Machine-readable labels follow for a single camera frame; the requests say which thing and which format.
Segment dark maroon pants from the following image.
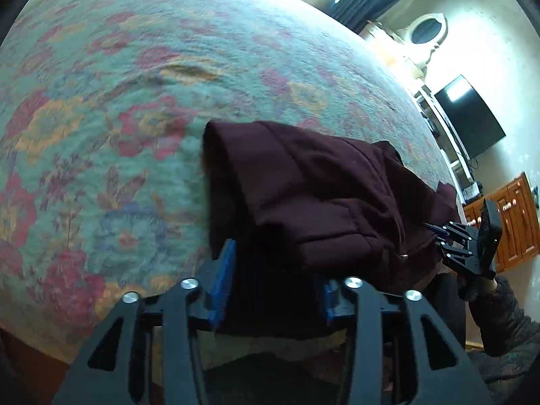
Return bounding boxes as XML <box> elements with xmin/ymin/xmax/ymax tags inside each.
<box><xmin>202</xmin><ymin>121</ymin><xmax>459</xmax><ymax>339</ymax></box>

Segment right forearm dark sleeve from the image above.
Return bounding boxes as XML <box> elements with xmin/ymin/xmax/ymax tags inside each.
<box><xmin>468</xmin><ymin>275</ymin><xmax>539</xmax><ymax>361</ymax></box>

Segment person's right hand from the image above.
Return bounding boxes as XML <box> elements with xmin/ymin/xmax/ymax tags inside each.
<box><xmin>459</xmin><ymin>227</ymin><xmax>495</xmax><ymax>301</ymax></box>

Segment wooden cabinet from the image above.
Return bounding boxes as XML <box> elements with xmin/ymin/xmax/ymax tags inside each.
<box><xmin>463</xmin><ymin>172</ymin><xmax>539</xmax><ymax>272</ymax></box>

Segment white shelf unit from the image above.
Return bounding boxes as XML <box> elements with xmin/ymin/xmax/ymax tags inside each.
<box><xmin>414</xmin><ymin>84</ymin><xmax>475</xmax><ymax>187</ymax></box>

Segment white oval vanity mirror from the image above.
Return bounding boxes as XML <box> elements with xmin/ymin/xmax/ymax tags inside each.
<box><xmin>398</xmin><ymin>13</ymin><xmax>449</xmax><ymax>68</ymax></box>

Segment floral bedspread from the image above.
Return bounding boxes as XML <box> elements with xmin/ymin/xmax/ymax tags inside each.
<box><xmin>1</xmin><ymin>0</ymin><xmax>450</xmax><ymax>363</ymax></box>

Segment black wall television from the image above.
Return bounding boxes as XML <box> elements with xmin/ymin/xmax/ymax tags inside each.
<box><xmin>435</xmin><ymin>76</ymin><xmax>506</xmax><ymax>158</ymax></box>

